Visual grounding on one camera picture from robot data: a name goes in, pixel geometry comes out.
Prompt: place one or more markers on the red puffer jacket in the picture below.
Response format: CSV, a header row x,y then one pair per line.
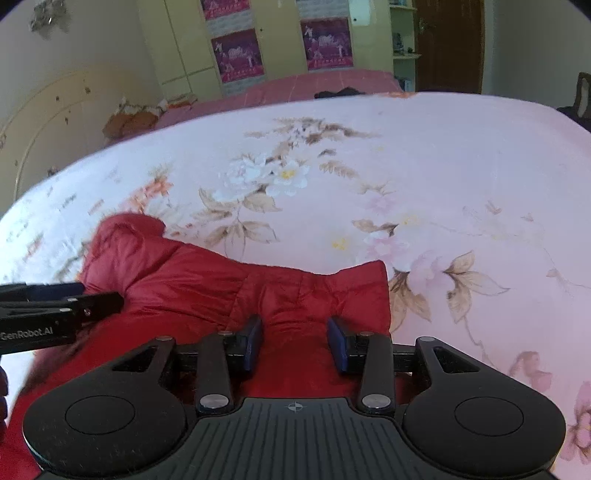
x,y
194,295

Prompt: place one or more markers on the pink checked bed sheet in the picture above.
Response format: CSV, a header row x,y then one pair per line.
x,y
286,90

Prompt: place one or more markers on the dark cloth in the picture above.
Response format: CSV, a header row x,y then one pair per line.
x,y
334,93

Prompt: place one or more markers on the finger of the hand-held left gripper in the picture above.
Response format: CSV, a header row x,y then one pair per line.
x,y
46,290
99,304

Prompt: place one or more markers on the brown wooden door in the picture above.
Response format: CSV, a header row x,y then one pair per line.
x,y
448,46

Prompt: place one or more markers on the cream wardrobe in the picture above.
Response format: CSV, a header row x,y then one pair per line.
x,y
277,41

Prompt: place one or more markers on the white floral quilt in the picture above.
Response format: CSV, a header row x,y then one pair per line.
x,y
369,184

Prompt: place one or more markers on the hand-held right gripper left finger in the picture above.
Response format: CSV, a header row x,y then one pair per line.
x,y
254,344

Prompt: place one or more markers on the cream corner shelf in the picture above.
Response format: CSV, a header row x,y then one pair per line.
x,y
401,64

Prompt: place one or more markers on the cream wooden headboard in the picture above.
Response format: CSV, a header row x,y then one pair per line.
x,y
51,120

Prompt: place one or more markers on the purple wardrobe poster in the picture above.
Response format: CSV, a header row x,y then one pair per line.
x,y
325,44
238,53

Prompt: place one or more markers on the dark chair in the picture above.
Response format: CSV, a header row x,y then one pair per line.
x,y
579,99

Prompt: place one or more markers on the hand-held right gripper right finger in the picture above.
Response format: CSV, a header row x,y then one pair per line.
x,y
334,346

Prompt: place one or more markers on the orange striped pillow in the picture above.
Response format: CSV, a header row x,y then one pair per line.
x,y
131,124

